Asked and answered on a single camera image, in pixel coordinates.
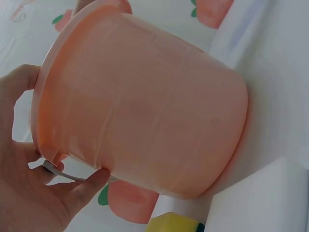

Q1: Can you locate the person's left hand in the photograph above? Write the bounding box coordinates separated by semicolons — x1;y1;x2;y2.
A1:
0;63;112;232

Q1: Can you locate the pink plastic bucket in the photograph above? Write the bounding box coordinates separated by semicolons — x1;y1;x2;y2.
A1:
33;0;251;201

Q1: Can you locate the yellow and green sponge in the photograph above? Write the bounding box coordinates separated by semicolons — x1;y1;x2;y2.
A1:
145;209;206;232

